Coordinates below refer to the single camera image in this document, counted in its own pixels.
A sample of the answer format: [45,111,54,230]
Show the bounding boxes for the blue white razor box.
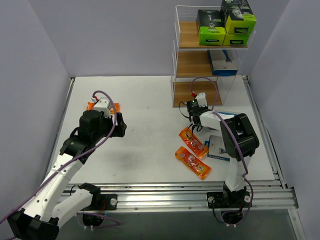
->
[206,111,236,131]

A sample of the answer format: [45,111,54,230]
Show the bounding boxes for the grey box blue razor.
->
[204,135,230,162]
[207,49,238,77]

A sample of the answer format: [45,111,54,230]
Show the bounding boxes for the black green razor pack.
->
[196,9,226,46]

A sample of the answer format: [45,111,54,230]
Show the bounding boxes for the tall green black razor box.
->
[222,33,251,46]

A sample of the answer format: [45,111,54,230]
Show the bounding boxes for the small black green razor box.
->
[220,0,257,35]

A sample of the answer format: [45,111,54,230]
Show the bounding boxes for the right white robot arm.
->
[186,99,260,207]

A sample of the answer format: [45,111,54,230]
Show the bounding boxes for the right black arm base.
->
[206,191,251,209]

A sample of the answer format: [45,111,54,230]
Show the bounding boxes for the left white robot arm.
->
[6,110,127,240]

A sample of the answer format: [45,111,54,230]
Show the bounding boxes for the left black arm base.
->
[100,193,118,212]

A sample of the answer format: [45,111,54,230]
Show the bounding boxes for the orange razor bag far left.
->
[85,101,121,115]

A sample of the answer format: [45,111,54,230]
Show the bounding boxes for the orange razor bag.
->
[85,101,121,115]
[174,146,212,180]
[179,127,209,160]

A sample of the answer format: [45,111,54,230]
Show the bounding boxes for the orange razor bag upper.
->
[179,127,209,160]

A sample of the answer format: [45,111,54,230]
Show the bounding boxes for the orange razor bag lower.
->
[174,146,212,180]

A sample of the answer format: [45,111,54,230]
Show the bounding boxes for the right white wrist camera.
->
[191,91,208,108]

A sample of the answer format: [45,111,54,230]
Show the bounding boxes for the white wire wooden shelf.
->
[170,5,255,107]

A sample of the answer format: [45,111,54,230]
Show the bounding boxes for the aluminium mounting rail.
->
[99,180,299,213]

